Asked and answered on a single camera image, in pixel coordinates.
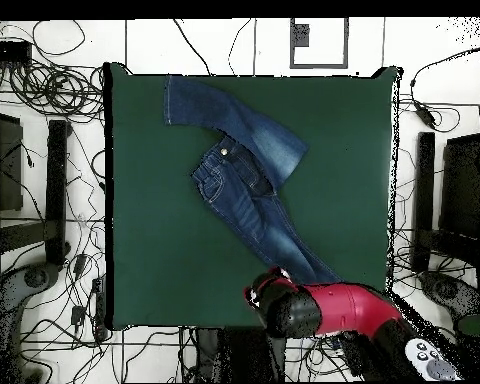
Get black metal bar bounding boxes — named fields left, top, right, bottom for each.
left=410, top=131, right=436, bottom=274
left=44, top=119, right=72, bottom=267

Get grey square frame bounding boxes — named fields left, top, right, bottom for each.
left=289, top=17, right=350, bottom=70

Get dark green table cloth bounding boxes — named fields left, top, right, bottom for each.
left=103, top=61, right=403, bottom=331

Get coiled black cable bundle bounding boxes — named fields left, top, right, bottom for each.
left=7, top=59, right=105, bottom=121

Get black flat box device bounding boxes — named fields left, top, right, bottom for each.
left=0, top=38, right=33, bottom=63

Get black power adapter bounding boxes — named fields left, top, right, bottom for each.
left=414, top=100, right=438, bottom=127

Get black case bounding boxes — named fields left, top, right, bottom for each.
left=0, top=111, right=25, bottom=213
left=438, top=133, right=480, bottom=241

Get black power strip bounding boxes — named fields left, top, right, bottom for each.
left=91, top=275, right=110, bottom=341

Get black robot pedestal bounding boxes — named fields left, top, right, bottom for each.
left=193, top=327, right=286, bottom=383

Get blue denim jeans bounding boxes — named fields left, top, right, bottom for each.
left=162, top=74, right=344, bottom=286

